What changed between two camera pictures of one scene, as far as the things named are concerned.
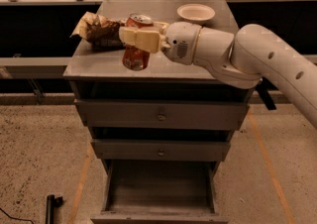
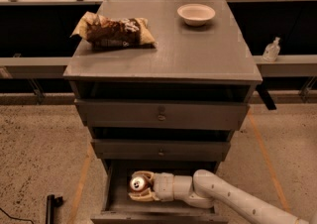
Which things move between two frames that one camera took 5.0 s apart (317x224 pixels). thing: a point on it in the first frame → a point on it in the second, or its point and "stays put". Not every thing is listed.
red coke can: (134, 58) → (139, 183)
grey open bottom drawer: (159, 191) stays put
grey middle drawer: (161, 150) stays put
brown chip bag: (100, 31) stays put
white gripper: (180, 42) → (163, 185)
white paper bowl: (195, 12) stays put
